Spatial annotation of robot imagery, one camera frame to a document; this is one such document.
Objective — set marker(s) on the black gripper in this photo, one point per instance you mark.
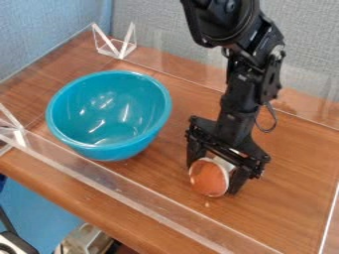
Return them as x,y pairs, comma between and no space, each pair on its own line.
248,156

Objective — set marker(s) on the brown and white toy mushroom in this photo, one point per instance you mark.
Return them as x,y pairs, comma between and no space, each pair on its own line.
210,176

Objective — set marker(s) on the blue plastic bowl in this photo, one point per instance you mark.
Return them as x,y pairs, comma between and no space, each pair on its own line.
109,114

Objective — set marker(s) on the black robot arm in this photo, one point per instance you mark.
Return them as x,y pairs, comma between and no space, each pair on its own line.
235,26

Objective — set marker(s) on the clear acrylic back barrier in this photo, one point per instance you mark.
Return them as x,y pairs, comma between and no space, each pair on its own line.
308,106

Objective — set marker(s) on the clear acrylic barrier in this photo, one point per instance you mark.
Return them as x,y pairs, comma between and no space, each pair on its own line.
308,106
109,196

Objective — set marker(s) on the white box under table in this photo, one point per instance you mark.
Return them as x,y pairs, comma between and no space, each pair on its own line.
86,240

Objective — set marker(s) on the clear acrylic front barrier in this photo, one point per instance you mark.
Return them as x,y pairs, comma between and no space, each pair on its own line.
109,196

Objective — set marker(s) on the grey black object bottom left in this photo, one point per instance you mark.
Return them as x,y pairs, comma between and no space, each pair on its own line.
13,244

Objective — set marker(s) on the clear acrylic corner bracket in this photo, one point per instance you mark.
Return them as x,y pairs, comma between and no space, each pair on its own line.
114,47

